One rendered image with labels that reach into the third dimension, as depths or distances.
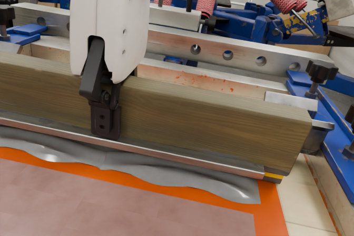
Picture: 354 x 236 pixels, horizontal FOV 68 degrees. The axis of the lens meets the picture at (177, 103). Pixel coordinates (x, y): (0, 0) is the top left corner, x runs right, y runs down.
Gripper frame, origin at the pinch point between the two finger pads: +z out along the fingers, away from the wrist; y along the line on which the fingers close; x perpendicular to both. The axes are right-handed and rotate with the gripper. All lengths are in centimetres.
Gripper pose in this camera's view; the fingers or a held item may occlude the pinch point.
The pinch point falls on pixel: (115, 109)
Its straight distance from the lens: 31.5
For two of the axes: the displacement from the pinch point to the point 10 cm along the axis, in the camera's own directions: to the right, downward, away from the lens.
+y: -1.5, 4.5, -8.8
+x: 9.8, 1.9, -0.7
